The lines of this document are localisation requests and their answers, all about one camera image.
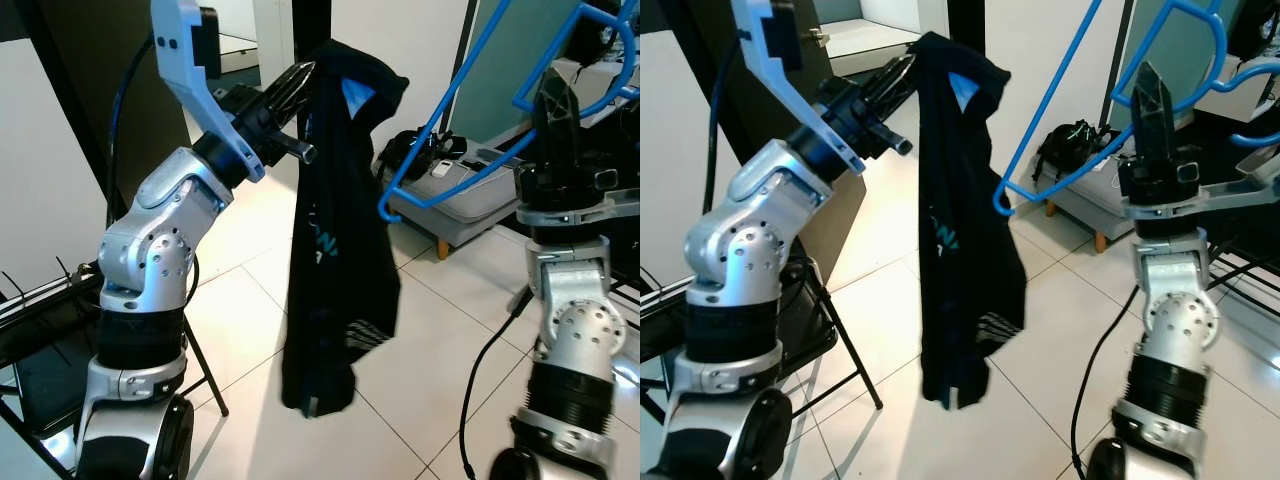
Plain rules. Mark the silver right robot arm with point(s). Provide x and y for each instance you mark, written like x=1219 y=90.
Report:
x=575 y=330
x=1175 y=320

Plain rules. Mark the black bag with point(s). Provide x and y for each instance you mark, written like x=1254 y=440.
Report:
x=405 y=150
x=1065 y=145

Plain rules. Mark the blue plastic clothes hanger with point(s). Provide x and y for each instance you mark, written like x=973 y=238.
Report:
x=1050 y=100
x=440 y=110

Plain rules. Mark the black shirt with white band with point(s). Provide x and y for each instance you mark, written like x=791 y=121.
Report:
x=965 y=250
x=340 y=250

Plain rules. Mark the grey upholstered ottoman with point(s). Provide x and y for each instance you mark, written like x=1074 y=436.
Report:
x=470 y=205
x=1085 y=205

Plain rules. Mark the white cushioned bench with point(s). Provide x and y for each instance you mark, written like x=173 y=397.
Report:
x=880 y=40
x=238 y=42

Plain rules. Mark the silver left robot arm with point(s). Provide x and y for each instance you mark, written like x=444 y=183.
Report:
x=150 y=240
x=745 y=240

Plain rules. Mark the small white device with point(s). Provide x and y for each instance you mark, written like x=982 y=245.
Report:
x=442 y=170

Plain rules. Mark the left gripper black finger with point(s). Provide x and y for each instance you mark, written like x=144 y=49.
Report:
x=903 y=97
x=893 y=78
x=303 y=105
x=292 y=85

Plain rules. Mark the black vertical post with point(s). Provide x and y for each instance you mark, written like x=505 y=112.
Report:
x=312 y=25
x=965 y=25

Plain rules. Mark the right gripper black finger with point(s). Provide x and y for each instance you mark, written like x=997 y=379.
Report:
x=568 y=130
x=1145 y=120
x=547 y=125
x=1166 y=125

